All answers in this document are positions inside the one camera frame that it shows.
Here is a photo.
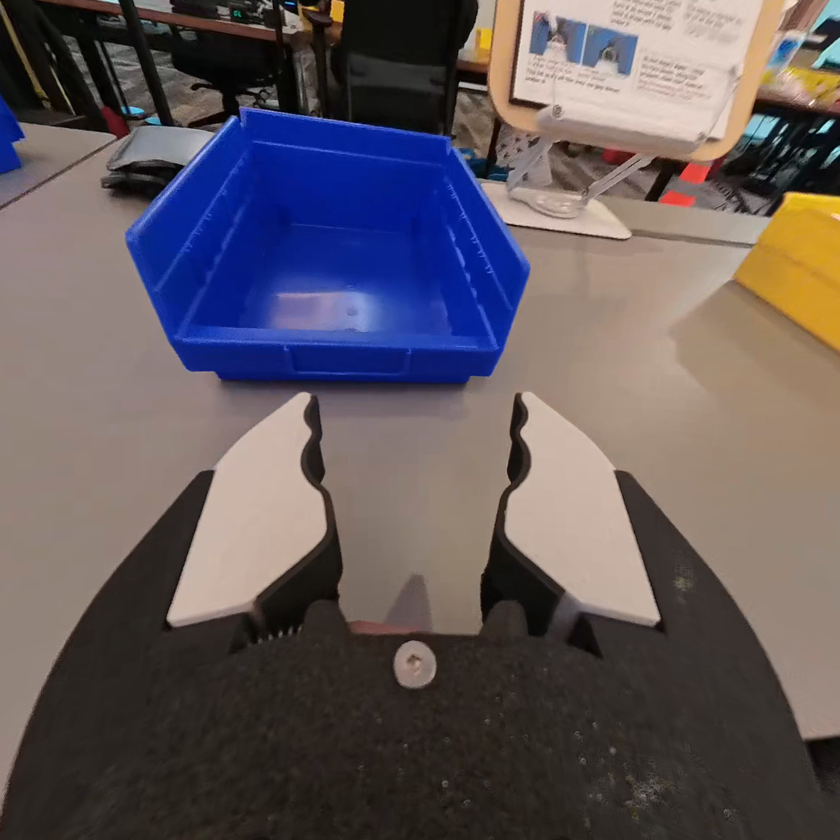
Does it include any black office chair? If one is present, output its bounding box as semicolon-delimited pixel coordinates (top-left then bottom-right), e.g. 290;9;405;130
328;0;480;135
169;0;291;120

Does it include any blue plastic bin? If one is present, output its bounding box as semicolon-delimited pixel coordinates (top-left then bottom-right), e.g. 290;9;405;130
0;95;26;175
125;107;531;385

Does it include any printed instruction sheet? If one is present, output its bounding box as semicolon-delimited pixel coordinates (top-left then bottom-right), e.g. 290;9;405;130
512;0;765;142

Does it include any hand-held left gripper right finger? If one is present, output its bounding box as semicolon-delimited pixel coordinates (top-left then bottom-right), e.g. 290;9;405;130
481;392;662;641

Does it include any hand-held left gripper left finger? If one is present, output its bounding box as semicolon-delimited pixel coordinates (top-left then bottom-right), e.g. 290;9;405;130
166;392;344;636

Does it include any grey and black pouch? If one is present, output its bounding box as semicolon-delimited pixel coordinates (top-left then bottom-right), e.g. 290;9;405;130
100;125;217;198

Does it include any orange traffic cone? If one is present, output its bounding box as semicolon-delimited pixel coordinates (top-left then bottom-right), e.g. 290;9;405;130
659;163;713;206

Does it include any printed cardboard box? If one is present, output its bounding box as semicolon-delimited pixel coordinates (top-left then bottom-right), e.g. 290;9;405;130
493;123;552;188

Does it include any yellow plastic bin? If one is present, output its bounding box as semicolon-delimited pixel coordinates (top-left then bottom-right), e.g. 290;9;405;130
734;192;840;352

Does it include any blue plastic crate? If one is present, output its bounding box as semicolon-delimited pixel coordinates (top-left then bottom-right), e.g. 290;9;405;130
459;147;509;181

